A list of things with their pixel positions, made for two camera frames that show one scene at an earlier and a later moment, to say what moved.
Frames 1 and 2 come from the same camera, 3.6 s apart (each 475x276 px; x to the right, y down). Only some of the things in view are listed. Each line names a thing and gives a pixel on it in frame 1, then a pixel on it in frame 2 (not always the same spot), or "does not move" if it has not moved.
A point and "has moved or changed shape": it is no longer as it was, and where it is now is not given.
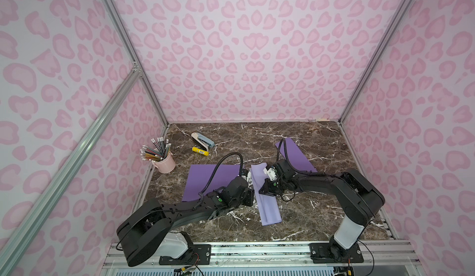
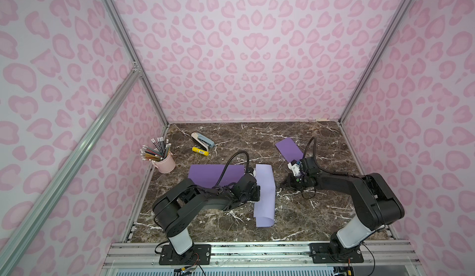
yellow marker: (205, 152) does not move
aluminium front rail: (388, 258) does not move
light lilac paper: (267, 204) has moved or changed shape
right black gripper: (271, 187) → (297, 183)
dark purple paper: (297, 159) does not move
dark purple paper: (199, 175) does not move
